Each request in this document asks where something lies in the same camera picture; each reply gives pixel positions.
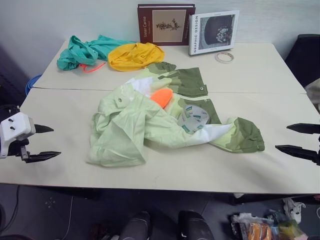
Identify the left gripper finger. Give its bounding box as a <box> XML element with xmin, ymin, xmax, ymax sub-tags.
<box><xmin>24</xmin><ymin>150</ymin><xmax>62</xmax><ymax>164</ymax></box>
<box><xmin>33</xmin><ymin>123</ymin><xmax>55</xmax><ymax>134</ymax></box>

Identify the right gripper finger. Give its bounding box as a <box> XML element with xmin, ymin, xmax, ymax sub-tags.
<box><xmin>286</xmin><ymin>123</ymin><xmax>320</xmax><ymax>136</ymax></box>
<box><xmin>274</xmin><ymin>144</ymin><xmax>320</xmax><ymax>167</ymax></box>

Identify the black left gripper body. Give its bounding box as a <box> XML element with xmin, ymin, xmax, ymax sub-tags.
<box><xmin>6</xmin><ymin>138</ymin><xmax>31</xmax><ymax>164</ymax></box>

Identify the blue round bucket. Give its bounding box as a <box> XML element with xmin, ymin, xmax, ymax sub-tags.
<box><xmin>24</xmin><ymin>73</ymin><xmax>43</xmax><ymax>96</ymax></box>

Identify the white plastic bag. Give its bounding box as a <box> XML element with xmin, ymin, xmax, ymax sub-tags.
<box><xmin>282</xmin><ymin>196</ymin><xmax>307</xmax><ymax>224</ymax></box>

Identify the black chair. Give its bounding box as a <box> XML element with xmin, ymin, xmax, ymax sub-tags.
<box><xmin>284</xmin><ymin>33</ymin><xmax>320</xmax><ymax>88</ymax></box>

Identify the yellow green packet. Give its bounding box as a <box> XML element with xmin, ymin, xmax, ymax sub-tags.
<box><xmin>276</xmin><ymin>219</ymin><xmax>302</xmax><ymax>240</ymax></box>

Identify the teal green garment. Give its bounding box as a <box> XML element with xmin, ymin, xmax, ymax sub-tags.
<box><xmin>56</xmin><ymin>34</ymin><xmax>137</xmax><ymax>72</ymax></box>

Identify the light green zip jacket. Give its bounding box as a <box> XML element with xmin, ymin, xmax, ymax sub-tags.
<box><xmin>86</xmin><ymin>61</ymin><xmax>266</xmax><ymax>168</ymax></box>

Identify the orange snack packet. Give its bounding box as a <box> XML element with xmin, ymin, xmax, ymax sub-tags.
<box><xmin>239</xmin><ymin>221</ymin><xmax>273</xmax><ymax>240</ymax></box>

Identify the clear tape roll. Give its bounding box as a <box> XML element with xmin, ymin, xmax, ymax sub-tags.
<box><xmin>214</xmin><ymin>51</ymin><xmax>235</xmax><ymax>64</ymax></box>

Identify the yellow garment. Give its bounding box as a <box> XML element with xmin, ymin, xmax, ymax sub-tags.
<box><xmin>107</xmin><ymin>42</ymin><xmax>166</xmax><ymax>73</ymax></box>

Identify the dark rounded shape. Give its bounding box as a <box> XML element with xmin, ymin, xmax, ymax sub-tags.
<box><xmin>119</xmin><ymin>210</ymin><xmax>152</xmax><ymax>240</ymax></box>
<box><xmin>177</xmin><ymin>210</ymin><xmax>215</xmax><ymax>240</ymax></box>

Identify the white Graphic Design book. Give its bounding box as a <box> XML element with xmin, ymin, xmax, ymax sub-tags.
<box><xmin>187</xmin><ymin>9</ymin><xmax>240</xmax><ymax>57</ymax></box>

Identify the maroon Sister Carrie book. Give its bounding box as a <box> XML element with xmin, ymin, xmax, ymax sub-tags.
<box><xmin>136</xmin><ymin>3</ymin><xmax>196</xmax><ymax>47</ymax></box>

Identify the thin white floor cable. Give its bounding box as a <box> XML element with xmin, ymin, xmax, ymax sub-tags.
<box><xmin>65</xmin><ymin>195</ymin><xmax>74</xmax><ymax>240</ymax></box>

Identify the orange cord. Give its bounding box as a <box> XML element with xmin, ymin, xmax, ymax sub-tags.
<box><xmin>79</xmin><ymin>62</ymin><xmax>106</xmax><ymax>74</ymax></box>

